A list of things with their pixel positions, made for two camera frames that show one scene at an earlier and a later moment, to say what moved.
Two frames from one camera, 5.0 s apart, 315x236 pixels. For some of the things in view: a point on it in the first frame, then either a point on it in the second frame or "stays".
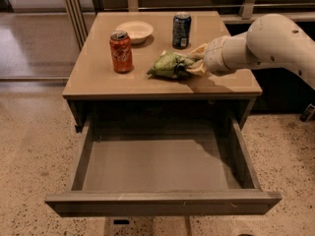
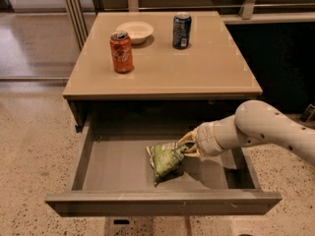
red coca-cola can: (120, 44) stays
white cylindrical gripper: (213, 56) to (205, 139)
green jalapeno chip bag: (171, 64) to (165, 160)
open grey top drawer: (162, 162) stays
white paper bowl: (138, 31) stays
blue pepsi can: (181, 29) stays
